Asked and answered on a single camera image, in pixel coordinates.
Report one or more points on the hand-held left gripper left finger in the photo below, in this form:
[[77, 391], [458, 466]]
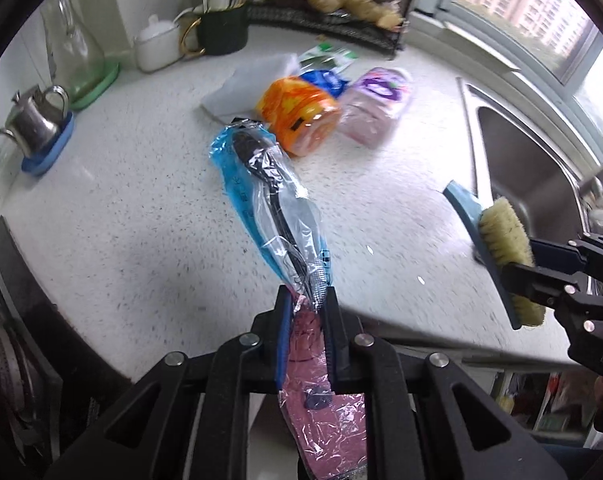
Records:
[[283, 332]]

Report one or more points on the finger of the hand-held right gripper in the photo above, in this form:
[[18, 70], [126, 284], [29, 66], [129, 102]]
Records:
[[531, 285], [556, 256]]

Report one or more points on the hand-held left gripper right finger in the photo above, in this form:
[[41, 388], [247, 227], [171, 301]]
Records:
[[330, 332]]

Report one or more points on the pink plastic wrapper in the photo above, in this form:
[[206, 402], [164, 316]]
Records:
[[309, 350]]

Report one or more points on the blue scrubbing brush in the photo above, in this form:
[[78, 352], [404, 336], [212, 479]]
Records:
[[499, 232]]

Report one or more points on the white paper towel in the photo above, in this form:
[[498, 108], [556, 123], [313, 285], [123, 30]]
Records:
[[246, 85]]

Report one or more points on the green toothbrush card package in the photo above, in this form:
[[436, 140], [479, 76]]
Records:
[[331, 57]]

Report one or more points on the steel sink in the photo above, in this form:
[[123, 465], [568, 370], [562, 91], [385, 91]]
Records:
[[526, 160]]

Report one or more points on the window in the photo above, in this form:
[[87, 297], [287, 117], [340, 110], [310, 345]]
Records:
[[579, 60]]

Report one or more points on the orange snack bag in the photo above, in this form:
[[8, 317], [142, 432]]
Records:
[[296, 115]]

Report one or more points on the black gas stove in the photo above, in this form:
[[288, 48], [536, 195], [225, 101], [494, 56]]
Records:
[[56, 340]]

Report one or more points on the pink purple wipes pack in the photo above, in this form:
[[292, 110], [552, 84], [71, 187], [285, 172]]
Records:
[[376, 110]]

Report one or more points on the blue packet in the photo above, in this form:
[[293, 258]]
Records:
[[326, 81]]

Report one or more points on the blue saucer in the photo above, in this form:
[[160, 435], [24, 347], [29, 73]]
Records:
[[54, 152]]

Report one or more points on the green tray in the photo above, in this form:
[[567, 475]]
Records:
[[104, 87]]

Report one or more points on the dark green mug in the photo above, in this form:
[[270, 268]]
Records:
[[224, 32]]

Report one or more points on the white lidded jar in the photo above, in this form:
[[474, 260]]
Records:
[[156, 47]]

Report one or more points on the ginger root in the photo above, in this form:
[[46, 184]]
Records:
[[354, 2]]

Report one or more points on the steel teapot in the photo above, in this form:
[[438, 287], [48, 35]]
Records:
[[31, 122]]

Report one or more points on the glass carafe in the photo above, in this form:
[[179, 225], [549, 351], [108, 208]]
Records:
[[76, 55]]

